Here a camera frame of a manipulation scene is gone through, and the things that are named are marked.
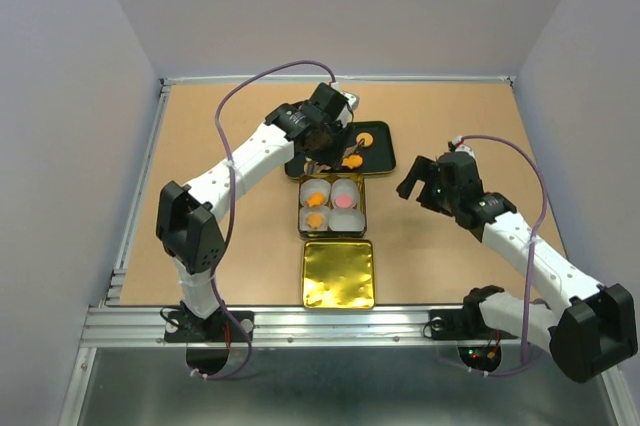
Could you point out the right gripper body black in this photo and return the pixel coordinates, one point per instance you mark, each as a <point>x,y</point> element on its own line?
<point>447,199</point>

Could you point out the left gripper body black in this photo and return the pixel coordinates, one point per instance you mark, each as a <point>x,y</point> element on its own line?
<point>330,150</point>

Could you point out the metal tongs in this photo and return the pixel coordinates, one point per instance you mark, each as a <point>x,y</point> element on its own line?
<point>313,167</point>

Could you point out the round tan biscuit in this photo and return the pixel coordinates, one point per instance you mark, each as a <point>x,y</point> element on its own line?
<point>364,140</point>

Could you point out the orange fish cookie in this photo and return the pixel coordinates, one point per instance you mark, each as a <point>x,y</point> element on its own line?
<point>316,199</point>
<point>352,162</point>

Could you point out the pink sandwich cookie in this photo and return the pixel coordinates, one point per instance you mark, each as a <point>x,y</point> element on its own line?
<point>344,201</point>

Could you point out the orange flower cookie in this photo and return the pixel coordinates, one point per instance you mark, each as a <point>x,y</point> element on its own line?
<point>315,220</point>

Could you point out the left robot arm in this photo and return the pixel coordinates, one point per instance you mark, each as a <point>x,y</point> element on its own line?
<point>188,217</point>

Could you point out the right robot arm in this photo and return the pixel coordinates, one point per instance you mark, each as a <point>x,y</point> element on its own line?
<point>585,326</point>

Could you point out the black serving tray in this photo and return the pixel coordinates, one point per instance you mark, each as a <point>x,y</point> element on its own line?
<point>377,159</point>

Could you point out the white paper cup back left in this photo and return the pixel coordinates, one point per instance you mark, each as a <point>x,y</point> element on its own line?
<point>312,185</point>

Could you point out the white paper cup back right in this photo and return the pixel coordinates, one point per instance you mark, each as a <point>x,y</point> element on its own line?
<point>344,186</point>

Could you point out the gold cookie tin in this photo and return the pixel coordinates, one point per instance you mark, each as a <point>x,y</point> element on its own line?
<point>361,207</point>

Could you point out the white paper cup front right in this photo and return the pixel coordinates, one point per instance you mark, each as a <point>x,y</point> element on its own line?
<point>346,220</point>

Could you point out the gold tin lid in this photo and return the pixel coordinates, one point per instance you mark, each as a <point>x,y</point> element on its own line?
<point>338,275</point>

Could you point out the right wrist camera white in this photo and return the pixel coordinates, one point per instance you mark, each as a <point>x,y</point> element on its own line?
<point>458,145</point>

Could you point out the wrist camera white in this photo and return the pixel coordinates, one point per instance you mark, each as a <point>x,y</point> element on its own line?
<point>458,145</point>
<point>353,100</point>

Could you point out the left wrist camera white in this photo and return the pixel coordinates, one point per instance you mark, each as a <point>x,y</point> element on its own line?
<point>353,100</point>

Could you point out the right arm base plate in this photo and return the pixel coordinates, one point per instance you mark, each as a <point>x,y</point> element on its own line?
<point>456,324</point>

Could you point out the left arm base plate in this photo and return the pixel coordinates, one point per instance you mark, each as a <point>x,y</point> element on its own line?
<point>182,327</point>

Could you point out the aluminium rail frame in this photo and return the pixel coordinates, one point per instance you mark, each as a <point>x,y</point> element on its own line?
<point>334,367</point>

